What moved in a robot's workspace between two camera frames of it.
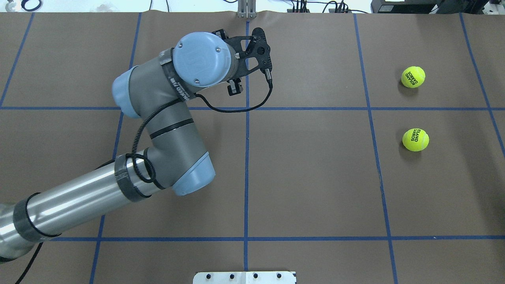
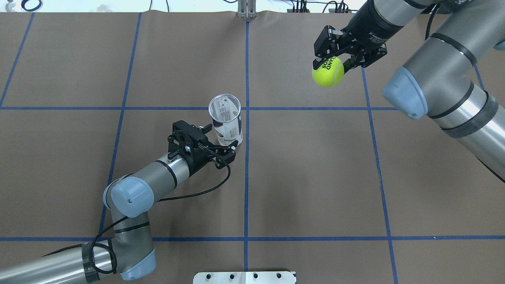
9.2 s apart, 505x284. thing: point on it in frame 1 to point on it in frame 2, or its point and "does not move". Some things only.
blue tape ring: (23, 5) does not move
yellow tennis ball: (416, 140) to (330, 73)
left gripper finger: (234, 89) to (222, 161)
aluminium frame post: (246, 9) does not move
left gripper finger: (221, 32) to (207, 128)
